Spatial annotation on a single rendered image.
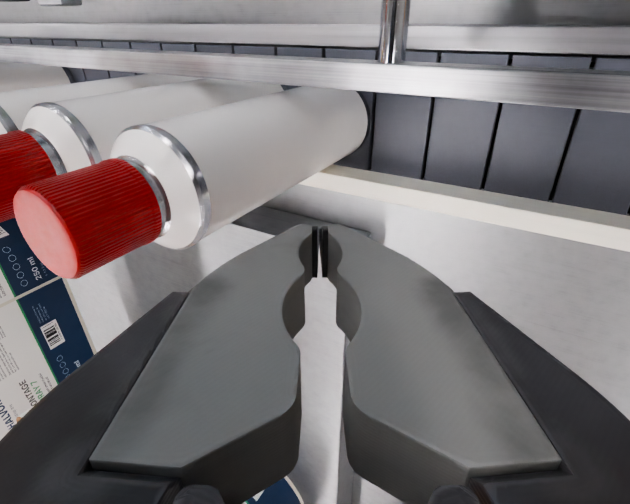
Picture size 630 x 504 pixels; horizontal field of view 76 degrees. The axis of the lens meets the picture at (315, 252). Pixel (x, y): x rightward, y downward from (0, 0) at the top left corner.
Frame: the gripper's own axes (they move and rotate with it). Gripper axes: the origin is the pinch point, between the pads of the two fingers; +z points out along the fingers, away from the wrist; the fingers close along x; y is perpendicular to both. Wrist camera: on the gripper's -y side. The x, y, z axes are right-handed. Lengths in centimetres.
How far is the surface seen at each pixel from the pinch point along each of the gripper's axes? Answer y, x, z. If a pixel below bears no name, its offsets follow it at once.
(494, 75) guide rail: -3.7, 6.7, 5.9
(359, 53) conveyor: -3.7, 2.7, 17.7
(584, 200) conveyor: 3.4, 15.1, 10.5
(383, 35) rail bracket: -5.0, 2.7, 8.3
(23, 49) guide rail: -3.7, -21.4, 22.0
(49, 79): -0.6, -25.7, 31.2
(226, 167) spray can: -0.4, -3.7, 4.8
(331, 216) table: 10.7, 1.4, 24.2
